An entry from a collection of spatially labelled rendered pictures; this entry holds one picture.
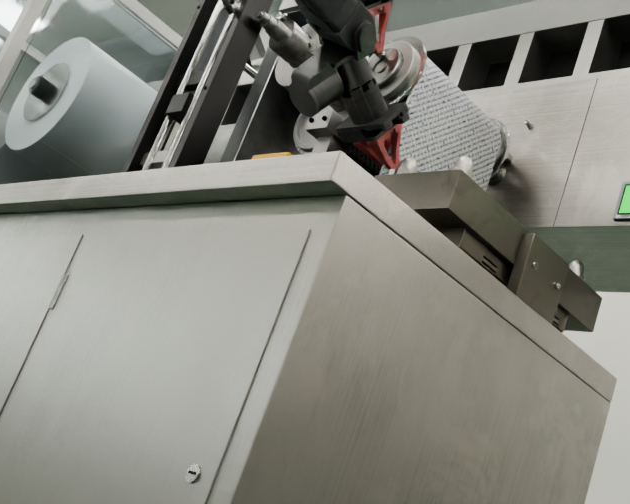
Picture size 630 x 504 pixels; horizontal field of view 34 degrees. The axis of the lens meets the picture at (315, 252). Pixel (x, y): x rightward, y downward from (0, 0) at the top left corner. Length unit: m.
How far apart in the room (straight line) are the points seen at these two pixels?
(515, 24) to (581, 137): 0.37
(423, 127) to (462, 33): 0.58
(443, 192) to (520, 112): 0.58
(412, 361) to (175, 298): 0.30
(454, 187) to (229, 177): 0.31
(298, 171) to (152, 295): 0.27
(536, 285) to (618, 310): 3.08
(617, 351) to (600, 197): 2.77
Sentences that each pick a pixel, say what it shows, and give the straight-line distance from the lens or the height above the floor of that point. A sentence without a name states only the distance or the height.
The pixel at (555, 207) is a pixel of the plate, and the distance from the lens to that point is 1.79.
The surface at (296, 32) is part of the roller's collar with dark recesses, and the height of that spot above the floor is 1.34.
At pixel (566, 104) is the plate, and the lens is 1.91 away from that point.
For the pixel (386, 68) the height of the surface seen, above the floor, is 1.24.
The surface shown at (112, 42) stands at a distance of 2.54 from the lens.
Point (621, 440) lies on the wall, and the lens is 4.33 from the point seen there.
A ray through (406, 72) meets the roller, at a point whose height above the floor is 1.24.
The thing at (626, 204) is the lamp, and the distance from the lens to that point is 1.71.
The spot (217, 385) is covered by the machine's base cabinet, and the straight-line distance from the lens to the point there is 1.16.
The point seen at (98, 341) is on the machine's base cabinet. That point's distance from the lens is 1.39.
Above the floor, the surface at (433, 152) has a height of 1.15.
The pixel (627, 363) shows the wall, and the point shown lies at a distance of 4.45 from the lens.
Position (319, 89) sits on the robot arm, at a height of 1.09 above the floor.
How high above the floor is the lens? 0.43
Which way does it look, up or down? 18 degrees up
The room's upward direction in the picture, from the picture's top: 21 degrees clockwise
